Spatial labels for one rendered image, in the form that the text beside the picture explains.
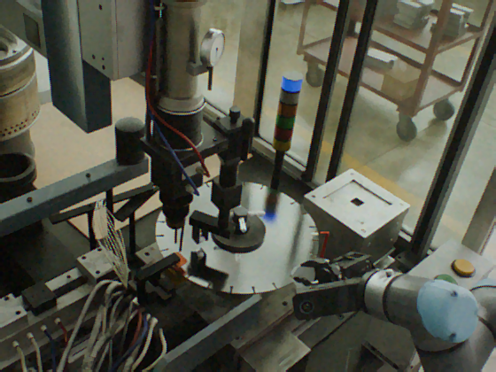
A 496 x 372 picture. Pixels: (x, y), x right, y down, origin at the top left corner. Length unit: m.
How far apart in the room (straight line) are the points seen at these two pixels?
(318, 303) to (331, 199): 0.51
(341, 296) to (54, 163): 1.01
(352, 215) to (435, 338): 0.58
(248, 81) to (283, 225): 0.59
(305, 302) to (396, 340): 0.36
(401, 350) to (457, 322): 0.44
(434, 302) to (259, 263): 0.43
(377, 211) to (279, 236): 0.30
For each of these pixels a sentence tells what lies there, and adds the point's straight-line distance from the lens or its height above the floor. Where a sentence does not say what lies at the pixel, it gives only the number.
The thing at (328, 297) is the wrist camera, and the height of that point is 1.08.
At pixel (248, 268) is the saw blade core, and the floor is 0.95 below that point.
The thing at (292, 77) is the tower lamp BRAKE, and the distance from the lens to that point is 1.34.
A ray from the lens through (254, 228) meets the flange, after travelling 1.21.
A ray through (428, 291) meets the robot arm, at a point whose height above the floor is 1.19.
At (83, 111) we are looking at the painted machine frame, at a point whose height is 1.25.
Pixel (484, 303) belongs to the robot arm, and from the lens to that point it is 0.99.
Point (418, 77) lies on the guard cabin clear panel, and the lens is 1.39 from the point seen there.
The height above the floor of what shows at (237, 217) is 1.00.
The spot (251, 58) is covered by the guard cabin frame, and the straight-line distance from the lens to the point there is 1.69.
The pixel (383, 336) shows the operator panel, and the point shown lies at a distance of 1.29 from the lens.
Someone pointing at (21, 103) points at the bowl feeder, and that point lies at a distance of 1.57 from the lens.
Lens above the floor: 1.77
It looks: 38 degrees down
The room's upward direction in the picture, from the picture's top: 7 degrees clockwise
